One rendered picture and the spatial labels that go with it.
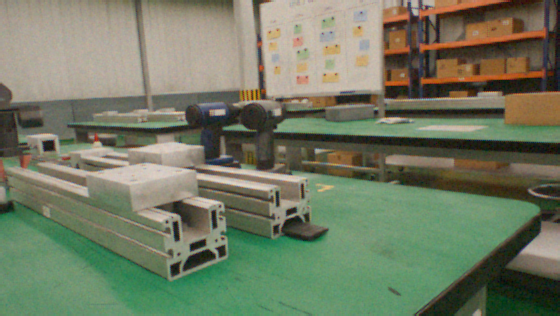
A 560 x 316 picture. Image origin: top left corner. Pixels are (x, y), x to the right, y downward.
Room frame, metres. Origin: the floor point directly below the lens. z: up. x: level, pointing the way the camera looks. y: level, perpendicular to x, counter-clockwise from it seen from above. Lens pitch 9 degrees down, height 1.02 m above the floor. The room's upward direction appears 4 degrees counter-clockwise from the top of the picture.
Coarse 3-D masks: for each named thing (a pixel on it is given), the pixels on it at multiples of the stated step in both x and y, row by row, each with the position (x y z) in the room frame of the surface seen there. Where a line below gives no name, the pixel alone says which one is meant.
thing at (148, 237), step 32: (32, 192) 0.93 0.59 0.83; (64, 192) 0.77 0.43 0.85; (64, 224) 0.79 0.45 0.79; (96, 224) 0.70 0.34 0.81; (128, 224) 0.59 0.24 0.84; (160, 224) 0.52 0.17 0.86; (192, 224) 0.60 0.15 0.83; (224, 224) 0.59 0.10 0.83; (128, 256) 0.60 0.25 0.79; (160, 256) 0.53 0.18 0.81; (192, 256) 0.59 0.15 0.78; (224, 256) 0.58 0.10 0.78
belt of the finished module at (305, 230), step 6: (288, 222) 0.71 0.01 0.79; (294, 222) 0.71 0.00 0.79; (300, 222) 0.70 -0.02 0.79; (282, 228) 0.68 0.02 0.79; (288, 228) 0.68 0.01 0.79; (294, 228) 0.67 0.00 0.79; (300, 228) 0.67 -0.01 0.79; (306, 228) 0.67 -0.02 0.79; (312, 228) 0.67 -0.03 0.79; (318, 228) 0.67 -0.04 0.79; (324, 228) 0.66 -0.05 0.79; (294, 234) 0.65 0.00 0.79; (300, 234) 0.64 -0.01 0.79; (306, 234) 0.64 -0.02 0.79; (312, 234) 0.64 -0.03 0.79; (318, 234) 0.65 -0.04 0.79
